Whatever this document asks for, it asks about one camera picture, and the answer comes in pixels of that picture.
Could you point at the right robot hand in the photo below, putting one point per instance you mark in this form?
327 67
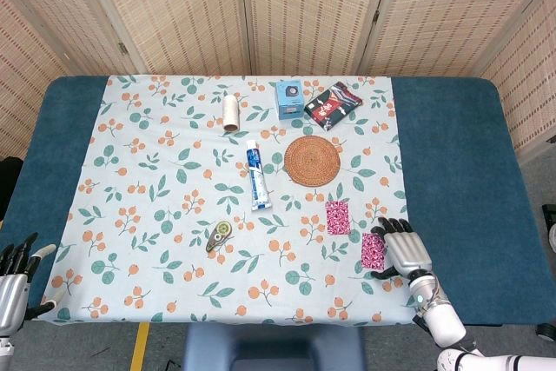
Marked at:
406 253

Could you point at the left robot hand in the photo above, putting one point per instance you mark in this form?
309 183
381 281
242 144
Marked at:
13 301

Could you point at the pink patterned cloth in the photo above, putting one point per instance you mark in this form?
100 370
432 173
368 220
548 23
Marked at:
338 217
372 253

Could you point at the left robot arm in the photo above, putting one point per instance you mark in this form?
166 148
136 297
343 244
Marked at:
4 347

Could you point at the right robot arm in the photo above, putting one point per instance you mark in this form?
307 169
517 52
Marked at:
443 323

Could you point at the round woven rattan coaster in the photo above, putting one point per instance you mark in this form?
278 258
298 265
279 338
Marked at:
313 160

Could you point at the yellow floor tape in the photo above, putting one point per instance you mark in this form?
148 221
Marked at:
140 345

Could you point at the black white equipment base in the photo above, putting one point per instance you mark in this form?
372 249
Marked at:
551 227

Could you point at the black red patterned box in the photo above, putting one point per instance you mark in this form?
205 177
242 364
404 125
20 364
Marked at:
332 106

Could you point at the blue white toothpaste tube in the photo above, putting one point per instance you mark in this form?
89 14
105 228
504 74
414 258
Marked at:
257 175

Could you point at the floral print tablecloth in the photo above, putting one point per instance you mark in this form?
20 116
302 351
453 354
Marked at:
130 162

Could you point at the correction tape dispenser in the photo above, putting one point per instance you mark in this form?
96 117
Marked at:
219 235

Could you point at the small blue cardboard box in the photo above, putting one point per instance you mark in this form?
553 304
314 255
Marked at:
289 99

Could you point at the blue-grey robot torso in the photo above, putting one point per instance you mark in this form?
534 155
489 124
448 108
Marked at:
208 345

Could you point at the bamboo folding screen panel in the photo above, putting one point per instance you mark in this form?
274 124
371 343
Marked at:
525 84
21 84
313 10
56 6
443 10
182 10

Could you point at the cardboard tube roll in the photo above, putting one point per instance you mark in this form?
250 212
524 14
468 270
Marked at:
231 112

